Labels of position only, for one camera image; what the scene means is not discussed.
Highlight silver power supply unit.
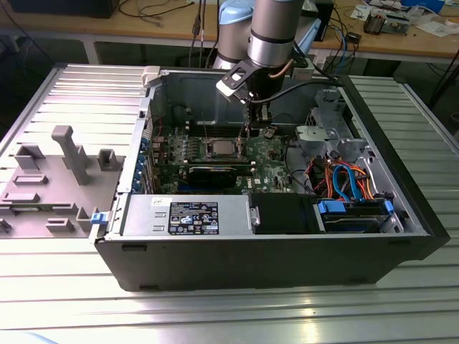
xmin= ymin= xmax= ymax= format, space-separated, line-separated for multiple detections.
xmin=120 ymin=193 xmax=254 ymax=237

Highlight black camera cable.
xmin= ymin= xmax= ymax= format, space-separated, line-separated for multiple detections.
xmin=249 ymin=79 xmax=341 ymax=105

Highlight metal socket cover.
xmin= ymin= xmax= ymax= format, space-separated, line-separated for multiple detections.
xmin=235 ymin=122 xmax=252 ymax=159

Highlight black plastic shroud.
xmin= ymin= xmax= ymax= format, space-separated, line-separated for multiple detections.
xmin=250 ymin=193 xmax=319 ymax=236

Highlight white label sheet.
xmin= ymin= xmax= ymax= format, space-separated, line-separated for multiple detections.
xmin=311 ymin=49 xmax=328 ymax=75

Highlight hard disk in blue carrier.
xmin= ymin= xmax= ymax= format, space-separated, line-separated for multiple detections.
xmin=314 ymin=199 xmax=394 ymax=234

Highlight orange power wire bundle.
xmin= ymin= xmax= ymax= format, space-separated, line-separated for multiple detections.
xmin=307 ymin=159 xmax=378 ymax=199

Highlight black monitor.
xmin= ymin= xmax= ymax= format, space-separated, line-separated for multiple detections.
xmin=7 ymin=0 xmax=120 ymax=19

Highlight CPU socket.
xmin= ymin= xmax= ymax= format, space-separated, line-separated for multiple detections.
xmin=207 ymin=137 xmax=249 ymax=159

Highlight black graphics card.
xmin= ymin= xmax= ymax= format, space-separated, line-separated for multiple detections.
xmin=186 ymin=164 xmax=239 ymax=188

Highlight grey parts rack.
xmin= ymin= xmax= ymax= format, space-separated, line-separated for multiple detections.
xmin=0 ymin=125 xmax=127 ymax=239

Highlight grey metal box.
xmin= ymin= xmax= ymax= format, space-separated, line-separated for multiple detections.
xmin=385 ymin=13 xmax=412 ymax=36

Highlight silver metal drive cage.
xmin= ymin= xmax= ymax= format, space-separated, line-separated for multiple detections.
xmin=294 ymin=88 xmax=370 ymax=161

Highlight metal heat sink cooler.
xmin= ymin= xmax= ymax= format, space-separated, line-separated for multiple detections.
xmin=363 ymin=9 xmax=387 ymax=36

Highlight blue box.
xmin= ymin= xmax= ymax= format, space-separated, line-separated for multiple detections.
xmin=400 ymin=0 xmax=446 ymax=11

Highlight grey case latch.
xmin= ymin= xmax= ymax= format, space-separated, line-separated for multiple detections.
xmin=141 ymin=65 xmax=163 ymax=87

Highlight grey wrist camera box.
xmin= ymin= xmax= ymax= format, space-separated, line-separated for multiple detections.
xmin=291 ymin=56 xmax=314 ymax=80

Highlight white papers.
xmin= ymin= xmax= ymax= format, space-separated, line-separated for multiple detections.
xmin=412 ymin=20 xmax=458 ymax=37

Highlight silver green CPU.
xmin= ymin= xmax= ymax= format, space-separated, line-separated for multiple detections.
xmin=212 ymin=140 xmax=237 ymax=156

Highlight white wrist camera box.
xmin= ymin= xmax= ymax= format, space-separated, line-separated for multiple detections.
xmin=215 ymin=60 xmax=257 ymax=105

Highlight wooden desk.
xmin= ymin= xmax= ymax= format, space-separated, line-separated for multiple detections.
xmin=0 ymin=0 xmax=459 ymax=65

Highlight black PC case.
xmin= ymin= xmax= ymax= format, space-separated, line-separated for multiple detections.
xmin=93 ymin=66 xmax=452 ymax=293

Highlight black tower box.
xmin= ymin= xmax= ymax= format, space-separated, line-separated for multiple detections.
xmin=317 ymin=0 xmax=335 ymax=42

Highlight blue data cable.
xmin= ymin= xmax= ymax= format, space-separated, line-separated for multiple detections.
xmin=344 ymin=166 xmax=364 ymax=202
xmin=331 ymin=163 xmax=351 ymax=201

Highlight green motherboard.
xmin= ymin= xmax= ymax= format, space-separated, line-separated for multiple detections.
xmin=149 ymin=123 xmax=299 ymax=196

